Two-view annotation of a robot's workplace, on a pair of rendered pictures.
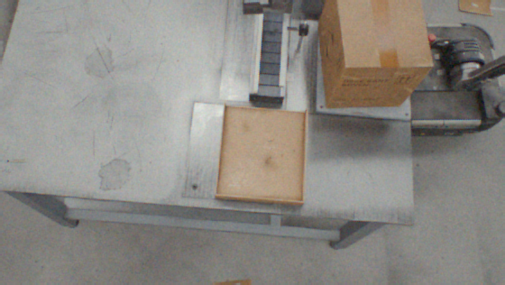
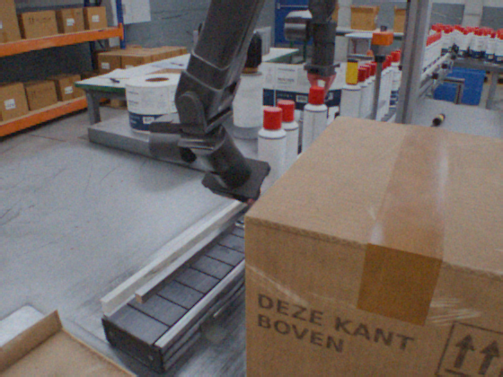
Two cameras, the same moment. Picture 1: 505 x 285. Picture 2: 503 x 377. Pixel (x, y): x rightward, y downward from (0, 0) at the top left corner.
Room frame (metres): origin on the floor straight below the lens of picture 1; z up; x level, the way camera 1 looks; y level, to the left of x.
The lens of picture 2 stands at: (0.45, -0.37, 1.28)
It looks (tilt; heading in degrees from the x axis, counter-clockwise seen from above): 26 degrees down; 36
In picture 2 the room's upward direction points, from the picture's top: straight up
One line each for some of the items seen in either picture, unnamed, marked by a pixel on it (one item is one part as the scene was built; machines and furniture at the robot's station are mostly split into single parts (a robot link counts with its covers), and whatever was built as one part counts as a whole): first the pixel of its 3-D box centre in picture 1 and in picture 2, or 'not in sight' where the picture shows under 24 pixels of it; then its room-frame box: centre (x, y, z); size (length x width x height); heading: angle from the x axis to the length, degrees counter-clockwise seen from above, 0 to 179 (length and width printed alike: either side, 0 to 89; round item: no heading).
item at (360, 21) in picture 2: not in sight; (364, 17); (6.72, 2.00, 0.96); 0.43 x 0.42 x 0.37; 97
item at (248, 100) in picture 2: not in sight; (247, 84); (1.39, 0.31, 1.03); 0.09 x 0.09 x 0.30
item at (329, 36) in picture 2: not in sight; (322, 30); (1.41, 0.10, 1.19); 0.07 x 0.06 x 0.07; 100
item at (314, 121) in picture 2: not in sight; (313, 132); (1.24, 0.02, 0.98); 0.05 x 0.05 x 0.20
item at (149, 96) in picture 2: not in sight; (159, 101); (1.31, 0.61, 0.95); 0.20 x 0.20 x 0.14
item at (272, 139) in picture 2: not in sight; (271, 162); (1.04, 0.00, 0.98); 0.05 x 0.05 x 0.20
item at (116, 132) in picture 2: not in sight; (238, 118); (1.57, 0.49, 0.86); 0.80 x 0.67 x 0.05; 4
